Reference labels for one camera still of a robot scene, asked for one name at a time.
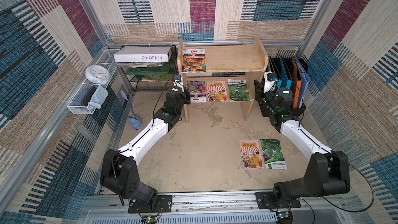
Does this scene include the green melon seed bag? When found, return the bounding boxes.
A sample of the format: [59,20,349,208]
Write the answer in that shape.
[227,79,251,102]
[260,139,287,170]

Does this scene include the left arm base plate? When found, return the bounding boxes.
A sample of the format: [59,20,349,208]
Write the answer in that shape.
[127,195,173,215]

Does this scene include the black file holder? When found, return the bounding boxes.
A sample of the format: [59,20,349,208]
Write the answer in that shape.
[259,57,308,118]

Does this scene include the white round clock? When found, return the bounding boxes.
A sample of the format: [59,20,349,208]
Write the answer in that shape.
[85,64,110,85]

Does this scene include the orange binder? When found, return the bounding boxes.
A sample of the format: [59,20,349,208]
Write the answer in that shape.
[291,56,302,108]

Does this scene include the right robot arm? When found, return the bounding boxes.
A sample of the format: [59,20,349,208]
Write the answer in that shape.
[254,80,350,206]

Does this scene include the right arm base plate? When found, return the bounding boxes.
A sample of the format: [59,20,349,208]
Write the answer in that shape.
[255,191,301,211]

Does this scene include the orange marigold seed bag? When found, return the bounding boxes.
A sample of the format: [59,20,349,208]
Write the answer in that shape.
[182,49,206,73]

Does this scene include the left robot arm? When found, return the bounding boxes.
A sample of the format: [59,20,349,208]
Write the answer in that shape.
[99,82,189,209]

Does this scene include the dark pouch in basket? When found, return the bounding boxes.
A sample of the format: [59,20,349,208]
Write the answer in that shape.
[73,87,96,106]

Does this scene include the wooden two-tier shelf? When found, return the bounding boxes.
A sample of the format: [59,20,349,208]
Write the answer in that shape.
[177,37,269,120]

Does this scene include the green book on rack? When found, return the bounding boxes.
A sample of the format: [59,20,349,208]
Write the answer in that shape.
[125,66,173,76]

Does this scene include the lower pink shop seed bag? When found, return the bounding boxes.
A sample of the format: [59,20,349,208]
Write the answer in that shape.
[206,81,228,102]

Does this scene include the blue binder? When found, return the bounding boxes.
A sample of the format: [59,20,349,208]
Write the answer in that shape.
[294,56,311,107]

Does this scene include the teal binder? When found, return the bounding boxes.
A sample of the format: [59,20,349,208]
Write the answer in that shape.
[279,58,292,89]
[270,58,282,89]

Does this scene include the pink flower shop seed bag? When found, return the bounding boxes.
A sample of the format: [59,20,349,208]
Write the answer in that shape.
[239,140,264,170]

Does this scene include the white folio box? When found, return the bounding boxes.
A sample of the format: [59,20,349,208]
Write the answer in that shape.
[114,46,171,63]

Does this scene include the purple flower seed bag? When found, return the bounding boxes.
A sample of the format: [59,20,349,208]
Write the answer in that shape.
[187,81,206,104]

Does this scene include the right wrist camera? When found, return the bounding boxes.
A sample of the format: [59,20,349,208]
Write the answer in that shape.
[263,71,278,93]

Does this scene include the light blue cloth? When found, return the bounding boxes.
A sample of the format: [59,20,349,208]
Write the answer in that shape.
[88,86,108,111]

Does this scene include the white wire basket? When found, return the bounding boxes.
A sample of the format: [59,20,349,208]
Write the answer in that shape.
[67,48,123,115]

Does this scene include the black wire rack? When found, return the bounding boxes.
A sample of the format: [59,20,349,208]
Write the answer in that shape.
[114,45,178,91]

